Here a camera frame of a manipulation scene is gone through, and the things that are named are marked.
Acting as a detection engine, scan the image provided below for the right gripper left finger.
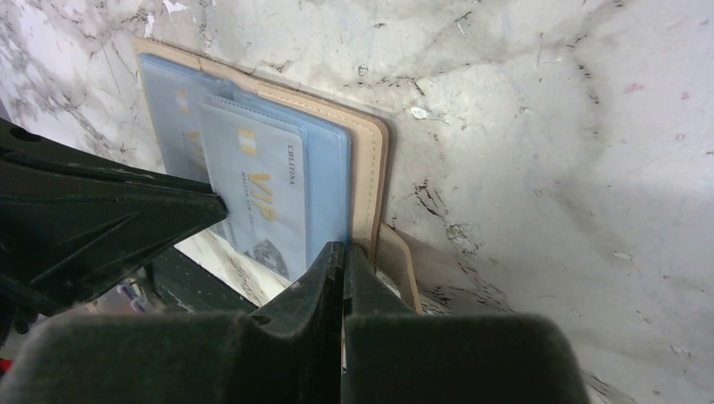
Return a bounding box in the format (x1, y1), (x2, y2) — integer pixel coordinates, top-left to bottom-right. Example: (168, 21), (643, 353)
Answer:
(1, 242), (345, 403)

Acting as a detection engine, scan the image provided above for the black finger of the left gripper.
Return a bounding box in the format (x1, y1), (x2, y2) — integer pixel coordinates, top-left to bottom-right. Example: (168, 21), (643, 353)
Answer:
(1, 121), (227, 316)

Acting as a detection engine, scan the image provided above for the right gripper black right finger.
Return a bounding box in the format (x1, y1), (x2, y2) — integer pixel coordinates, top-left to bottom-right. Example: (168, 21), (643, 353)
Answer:
(341, 245), (589, 403)

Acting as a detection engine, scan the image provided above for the beige card holder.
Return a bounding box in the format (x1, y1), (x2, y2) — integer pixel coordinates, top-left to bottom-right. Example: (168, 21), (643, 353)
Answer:
(133, 38), (423, 314)

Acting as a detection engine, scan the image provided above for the silver vip card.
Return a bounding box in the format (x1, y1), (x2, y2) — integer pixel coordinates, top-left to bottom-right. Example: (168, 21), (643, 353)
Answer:
(199, 96), (307, 281)
(147, 82), (209, 183)

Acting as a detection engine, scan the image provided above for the black mounting rail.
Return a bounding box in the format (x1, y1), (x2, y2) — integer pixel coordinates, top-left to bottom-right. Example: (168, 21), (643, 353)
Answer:
(144, 247), (258, 313)

